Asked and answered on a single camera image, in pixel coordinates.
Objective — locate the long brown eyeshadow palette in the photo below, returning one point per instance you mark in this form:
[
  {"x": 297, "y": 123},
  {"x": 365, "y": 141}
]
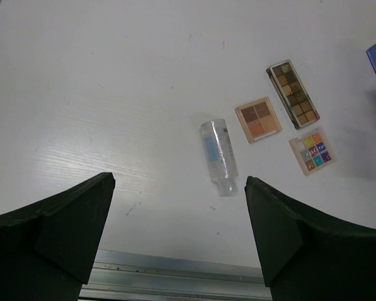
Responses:
[{"x": 293, "y": 94}]

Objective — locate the colourful glitter eyeshadow palette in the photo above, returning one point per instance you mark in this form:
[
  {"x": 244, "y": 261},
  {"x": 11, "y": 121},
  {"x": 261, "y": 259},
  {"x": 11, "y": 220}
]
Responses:
[{"x": 312, "y": 151}]

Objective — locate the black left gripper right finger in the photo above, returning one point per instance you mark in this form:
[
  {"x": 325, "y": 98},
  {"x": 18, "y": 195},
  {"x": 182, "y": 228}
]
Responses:
[{"x": 306, "y": 254}]

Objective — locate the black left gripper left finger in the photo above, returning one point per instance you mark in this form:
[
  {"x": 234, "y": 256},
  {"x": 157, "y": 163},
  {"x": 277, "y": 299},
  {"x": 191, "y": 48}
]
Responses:
[{"x": 47, "y": 249}]

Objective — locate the clear plastic bottle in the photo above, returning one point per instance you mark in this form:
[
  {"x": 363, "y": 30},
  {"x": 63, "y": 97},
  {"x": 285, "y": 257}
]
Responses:
[{"x": 220, "y": 156}]

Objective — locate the pink four-pan eyeshadow palette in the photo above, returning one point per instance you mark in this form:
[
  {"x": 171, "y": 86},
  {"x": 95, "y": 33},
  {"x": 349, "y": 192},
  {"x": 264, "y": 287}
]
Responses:
[{"x": 258, "y": 119}]

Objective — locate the aluminium frame rail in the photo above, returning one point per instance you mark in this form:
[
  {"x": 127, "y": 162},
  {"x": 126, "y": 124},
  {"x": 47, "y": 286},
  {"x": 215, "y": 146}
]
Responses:
[{"x": 128, "y": 276}]

